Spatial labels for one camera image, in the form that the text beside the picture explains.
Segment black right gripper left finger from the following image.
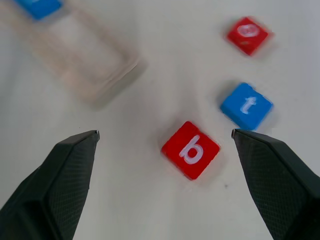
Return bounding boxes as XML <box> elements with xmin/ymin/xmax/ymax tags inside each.
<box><xmin>0</xmin><ymin>129</ymin><xmax>101</xmax><ymax>240</ymax></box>

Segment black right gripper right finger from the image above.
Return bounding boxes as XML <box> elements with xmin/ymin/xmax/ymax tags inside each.
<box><xmin>231</xmin><ymin>128</ymin><xmax>320</xmax><ymax>240</ymax></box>

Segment blue letter t block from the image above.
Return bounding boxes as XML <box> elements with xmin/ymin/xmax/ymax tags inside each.
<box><xmin>219</xmin><ymin>82</ymin><xmax>274</xmax><ymax>132</ymax></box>

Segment red letter b block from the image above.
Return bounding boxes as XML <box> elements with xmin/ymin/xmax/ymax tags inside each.
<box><xmin>160</xmin><ymin>120</ymin><xmax>221</xmax><ymax>181</ymax></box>

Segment wooden tray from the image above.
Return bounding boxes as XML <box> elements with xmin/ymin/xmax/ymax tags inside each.
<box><xmin>0</xmin><ymin>0</ymin><xmax>149</xmax><ymax>111</ymax></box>

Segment red letter o block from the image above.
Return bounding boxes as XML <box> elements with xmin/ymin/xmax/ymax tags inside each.
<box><xmin>226</xmin><ymin>16</ymin><xmax>273</xmax><ymax>57</ymax></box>

